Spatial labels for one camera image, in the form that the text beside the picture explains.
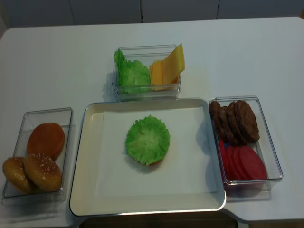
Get green lettuce leaf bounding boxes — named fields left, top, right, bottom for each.
left=125, top=115, right=171, bottom=165
left=114, top=50, right=151, bottom=86

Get clear lettuce cheese container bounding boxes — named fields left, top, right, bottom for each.
left=112, top=45, right=181, bottom=101

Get green lettuce leaf in container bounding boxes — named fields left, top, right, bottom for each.
left=114, top=50, right=151, bottom=86

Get stacked yellow cheese slices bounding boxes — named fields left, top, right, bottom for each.
left=150, top=60, right=179, bottom=91

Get leaning yellow cheese slice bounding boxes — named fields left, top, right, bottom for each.
left=161, top=44, right=185, bottom=84

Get white metal tray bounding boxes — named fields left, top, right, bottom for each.
left=69, top=98, right=226, bottom=216

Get bottom bun half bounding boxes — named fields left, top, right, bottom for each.
left=143, top=157, right=164, bottom=166

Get brown patty leftmost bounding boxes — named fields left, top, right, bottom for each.
left=209, top=101, right=227, bottom=142

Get brown patty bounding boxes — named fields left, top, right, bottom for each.
left=218, top=106, right=238, bottom=146
left=226, top=102, right=248, bottom=146
left=234, top=100, right=260, bottom=143
left=209, top=101, right=227, bottom=142

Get red tomato slice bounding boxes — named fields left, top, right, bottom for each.
left=238, top=146, right=267, bottom=180
left=219, top=139, right=231, bottom=181
left=225, top=145, right=236, bottom=181
left=232, top=146, right=245, bottom=181

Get red tomato slice leftmost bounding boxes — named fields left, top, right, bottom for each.
left=219, top=139, right=231, bottom=181

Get brown patty rightmost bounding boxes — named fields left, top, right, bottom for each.
left=234, top=100, right=260, bottom=143

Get clear patty tomato container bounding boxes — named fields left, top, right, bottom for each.
left=209, top=96, right=283, bottom=190

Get orange bun bottom in container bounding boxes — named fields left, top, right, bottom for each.
left=27, top=123, right=65, bottom=161

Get red tomato slice front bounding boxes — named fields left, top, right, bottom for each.
left=238, top=146, right=267, bottom=180

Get sesame top bun front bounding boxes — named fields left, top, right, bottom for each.
left=23, top=153, right=62, bottom=192

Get clear bun container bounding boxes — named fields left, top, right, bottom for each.
left=2, top=108, right=74, bottom=205

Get plain top bun left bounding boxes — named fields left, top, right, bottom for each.
left=2, top=157, right=33, bottom=194

